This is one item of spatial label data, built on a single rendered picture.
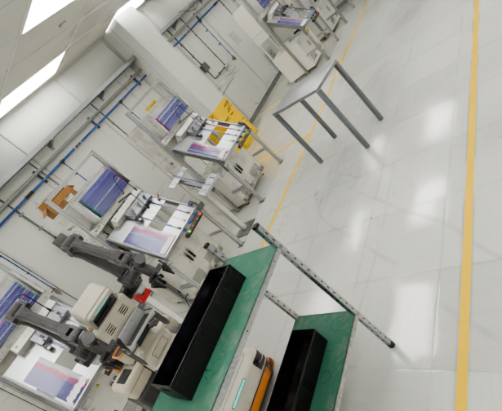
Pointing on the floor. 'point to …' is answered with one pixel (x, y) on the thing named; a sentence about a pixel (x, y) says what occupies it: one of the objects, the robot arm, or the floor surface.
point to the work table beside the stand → (299, 90)
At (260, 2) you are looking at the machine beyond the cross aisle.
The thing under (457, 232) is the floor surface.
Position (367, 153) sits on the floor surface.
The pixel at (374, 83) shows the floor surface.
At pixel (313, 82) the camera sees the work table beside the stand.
